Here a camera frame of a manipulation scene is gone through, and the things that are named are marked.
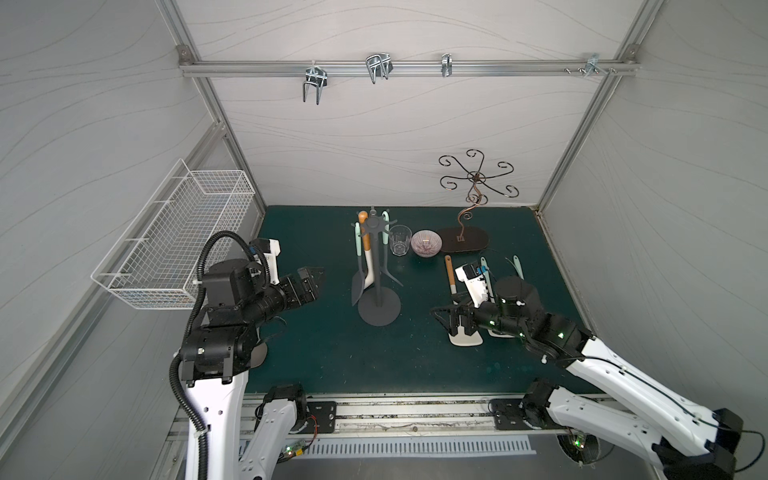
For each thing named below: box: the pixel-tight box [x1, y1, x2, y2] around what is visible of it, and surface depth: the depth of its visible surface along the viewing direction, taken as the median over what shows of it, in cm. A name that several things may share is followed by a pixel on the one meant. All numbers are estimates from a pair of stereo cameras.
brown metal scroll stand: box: [437, 149, 519, 252], surface depth 90 cm
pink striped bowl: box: [410, 229, 443, 258], surface depth 109 cm
